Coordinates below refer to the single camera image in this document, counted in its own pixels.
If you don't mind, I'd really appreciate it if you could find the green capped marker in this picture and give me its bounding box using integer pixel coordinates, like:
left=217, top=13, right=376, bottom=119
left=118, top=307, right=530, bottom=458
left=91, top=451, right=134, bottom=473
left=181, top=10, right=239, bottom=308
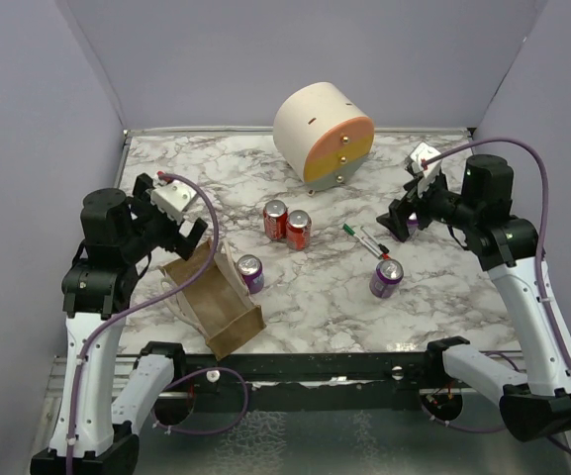
left=342, top=224, right=370, bottom=245

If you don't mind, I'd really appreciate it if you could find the red soda can rear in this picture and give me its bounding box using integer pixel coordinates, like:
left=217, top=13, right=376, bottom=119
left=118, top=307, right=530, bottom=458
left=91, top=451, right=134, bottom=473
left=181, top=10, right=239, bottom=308
left=262, top=199, right=288, bottom=240

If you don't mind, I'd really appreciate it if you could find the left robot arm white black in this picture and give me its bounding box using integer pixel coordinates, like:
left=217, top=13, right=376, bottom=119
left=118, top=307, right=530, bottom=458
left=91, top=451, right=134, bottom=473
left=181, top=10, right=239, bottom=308
left=30, top=173, right=219, bottom=474

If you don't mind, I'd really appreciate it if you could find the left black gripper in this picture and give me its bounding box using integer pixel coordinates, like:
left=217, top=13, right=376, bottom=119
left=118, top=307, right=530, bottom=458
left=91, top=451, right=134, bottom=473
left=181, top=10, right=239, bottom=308
left=123, top=173, right=208, bottom=260

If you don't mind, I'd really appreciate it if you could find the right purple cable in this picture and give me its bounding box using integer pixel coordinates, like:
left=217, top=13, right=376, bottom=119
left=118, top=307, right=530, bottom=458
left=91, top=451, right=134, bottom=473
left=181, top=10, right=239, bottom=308
left=421, top=138, right=571, bottom=457

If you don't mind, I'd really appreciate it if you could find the red capped marker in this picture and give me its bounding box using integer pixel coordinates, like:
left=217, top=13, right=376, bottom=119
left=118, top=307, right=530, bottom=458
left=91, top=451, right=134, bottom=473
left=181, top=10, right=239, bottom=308
left=361, top=227, right=390, bottom=260

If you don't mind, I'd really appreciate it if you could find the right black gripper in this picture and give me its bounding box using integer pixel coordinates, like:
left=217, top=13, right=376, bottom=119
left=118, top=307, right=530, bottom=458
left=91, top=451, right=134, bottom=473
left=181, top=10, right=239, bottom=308
left=377, top=167, right=479, bottom=240

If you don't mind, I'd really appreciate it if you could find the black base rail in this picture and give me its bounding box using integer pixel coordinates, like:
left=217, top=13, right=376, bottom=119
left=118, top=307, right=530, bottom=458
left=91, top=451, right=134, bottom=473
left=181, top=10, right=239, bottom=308
left=135, top=341, right=445, bottom=413

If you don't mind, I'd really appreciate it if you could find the red soda can front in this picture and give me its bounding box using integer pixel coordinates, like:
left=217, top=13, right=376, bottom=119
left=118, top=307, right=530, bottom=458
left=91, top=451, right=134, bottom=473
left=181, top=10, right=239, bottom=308
left=286, top=210, right=312, bottom=250

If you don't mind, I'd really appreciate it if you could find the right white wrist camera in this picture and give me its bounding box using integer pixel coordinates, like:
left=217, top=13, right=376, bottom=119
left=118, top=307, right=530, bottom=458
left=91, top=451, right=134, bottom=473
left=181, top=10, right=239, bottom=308
left=405, top=142, right=441, bottom=177

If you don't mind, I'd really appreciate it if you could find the red soda can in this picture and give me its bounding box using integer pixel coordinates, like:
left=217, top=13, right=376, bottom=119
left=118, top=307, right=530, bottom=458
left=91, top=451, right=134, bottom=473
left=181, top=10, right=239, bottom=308
left=286, top=210, right=312, bottom=250
left=262, top=199, right=288, bottom=240

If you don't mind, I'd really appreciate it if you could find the purple soda can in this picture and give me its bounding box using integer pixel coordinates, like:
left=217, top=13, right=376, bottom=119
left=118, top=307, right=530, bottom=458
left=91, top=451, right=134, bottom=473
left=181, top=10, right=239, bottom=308
left=407, top=213, right=419, bottom=238
left=369, top=258, right=404, bottom=299
left=237, top=254, right=264, bottom=295

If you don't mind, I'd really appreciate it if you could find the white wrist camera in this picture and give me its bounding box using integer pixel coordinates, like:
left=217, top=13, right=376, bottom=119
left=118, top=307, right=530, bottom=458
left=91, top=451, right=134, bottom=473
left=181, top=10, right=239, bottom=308
left=405, top=142, right=441, bottom=177
left=150, top=180, right=197, bottom=222

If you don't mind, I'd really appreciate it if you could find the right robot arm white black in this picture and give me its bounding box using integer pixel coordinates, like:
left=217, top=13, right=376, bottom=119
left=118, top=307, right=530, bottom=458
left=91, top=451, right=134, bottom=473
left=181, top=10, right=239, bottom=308
left=377, top=154, right=571, bottom=441

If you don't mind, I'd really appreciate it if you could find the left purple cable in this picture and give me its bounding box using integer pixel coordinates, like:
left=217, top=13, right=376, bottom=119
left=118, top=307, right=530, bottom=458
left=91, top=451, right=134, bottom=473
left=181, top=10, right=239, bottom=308
left=64, top=171, right=250, bottom=475

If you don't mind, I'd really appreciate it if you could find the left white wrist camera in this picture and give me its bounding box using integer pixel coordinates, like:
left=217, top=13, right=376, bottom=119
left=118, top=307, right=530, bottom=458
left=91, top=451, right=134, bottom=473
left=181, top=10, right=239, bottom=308
left=150, top=180, right=197, bottom=222

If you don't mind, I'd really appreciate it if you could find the round pastel drawer cabinet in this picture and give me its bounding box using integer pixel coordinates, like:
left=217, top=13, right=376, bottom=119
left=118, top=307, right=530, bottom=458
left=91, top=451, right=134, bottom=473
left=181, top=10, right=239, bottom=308
left=272, top=82, right=375, bottom=194

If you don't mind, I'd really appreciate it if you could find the purple cable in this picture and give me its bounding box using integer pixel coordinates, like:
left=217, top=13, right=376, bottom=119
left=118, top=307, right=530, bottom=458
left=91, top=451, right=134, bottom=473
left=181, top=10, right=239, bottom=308
left=421, top=138, right=571, bottom=457
left=64, top=171, right=250, bottom=475

